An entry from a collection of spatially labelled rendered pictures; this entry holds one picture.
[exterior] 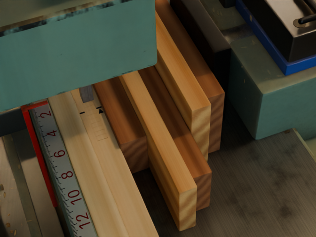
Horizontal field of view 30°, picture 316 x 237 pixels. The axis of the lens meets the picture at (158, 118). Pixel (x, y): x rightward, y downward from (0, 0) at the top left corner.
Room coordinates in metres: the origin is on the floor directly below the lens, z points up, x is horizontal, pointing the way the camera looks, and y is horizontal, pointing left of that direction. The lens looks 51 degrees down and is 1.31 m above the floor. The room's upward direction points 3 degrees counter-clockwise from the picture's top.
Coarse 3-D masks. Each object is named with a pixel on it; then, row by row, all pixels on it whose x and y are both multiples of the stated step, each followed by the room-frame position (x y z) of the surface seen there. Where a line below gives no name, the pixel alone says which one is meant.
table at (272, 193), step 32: (224, 128) 0.31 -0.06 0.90; (224, 160) 0.28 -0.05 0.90; (256, 160) 0.28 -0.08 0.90; (288, 160) 0.27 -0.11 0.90; (160, 192) 0.25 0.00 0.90; (224, 192) 0.25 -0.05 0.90; (256, 192) 0.24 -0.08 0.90; (288, 192) 0.24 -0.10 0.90; (160, 224) 0.22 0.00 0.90; (224, 224) 0.22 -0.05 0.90; (256, 224) 0.22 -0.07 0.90; (288, 224) 0.22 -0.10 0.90
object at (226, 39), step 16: (176, 0) 0.38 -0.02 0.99; (192, 0) 0.37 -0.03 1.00; (192, 16) 0.35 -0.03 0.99; (208, 16) 0.35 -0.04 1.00; (192, 32) 0.35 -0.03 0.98; (208, 32) 0.33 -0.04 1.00; (224, 32) 0.36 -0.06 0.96; (240, 32) 0.36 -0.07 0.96; (208, 48) 0.32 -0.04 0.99; (224, 48) 0.31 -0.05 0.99; (208, 64) 0.32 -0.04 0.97; (224, 64) 0.31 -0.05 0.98; (224, 80) 0.31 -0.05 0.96; (224, 112) 0.31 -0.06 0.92
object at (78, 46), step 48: (0, 0) 0.29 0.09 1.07; (48, 0) 0.29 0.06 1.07; (96, 0) 0.28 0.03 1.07; (144, 0) 0.29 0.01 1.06; (0, 48) 0.26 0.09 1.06; (48, 48) 0.27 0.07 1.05; (96, 48) 0.28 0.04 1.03; (144, 48) 0.29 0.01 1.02; (0, 96) 0.26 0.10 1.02; (48, 96) 0.27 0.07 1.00
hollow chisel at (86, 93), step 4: (80, 88) 0.30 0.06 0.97; (84, 88) 0.31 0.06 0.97; (88, 88) 0.31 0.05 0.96; (80, 92) 0.31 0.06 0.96; (84, 92) 0.30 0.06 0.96; (88, 92) 0.31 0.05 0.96; (92, 92) 0.31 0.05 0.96; (80, 96) 0.31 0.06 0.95; (84, 96) 0.30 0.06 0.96; (88, 96) 0.31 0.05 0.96; (92, 96) 0.31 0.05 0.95; (84, 100) 0.30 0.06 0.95; (88, 100) 0.31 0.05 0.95
